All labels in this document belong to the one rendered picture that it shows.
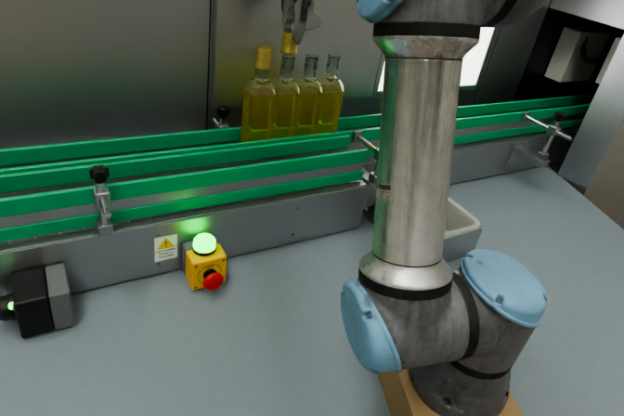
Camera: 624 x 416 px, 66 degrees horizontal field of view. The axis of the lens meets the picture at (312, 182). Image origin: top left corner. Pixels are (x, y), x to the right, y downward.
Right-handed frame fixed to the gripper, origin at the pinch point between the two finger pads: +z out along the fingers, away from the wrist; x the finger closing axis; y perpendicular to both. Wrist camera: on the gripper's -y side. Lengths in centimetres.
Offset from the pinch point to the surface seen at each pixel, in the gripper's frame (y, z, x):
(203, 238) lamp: -24.3, 33.2, -18.9
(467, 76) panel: 72, 16, 11
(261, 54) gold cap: -6.7, 3.6, -0.9
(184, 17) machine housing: -17.6, 0.7, 15.4
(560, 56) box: 116, 10, 9
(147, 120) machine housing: -25.9, 24.1, 15.5
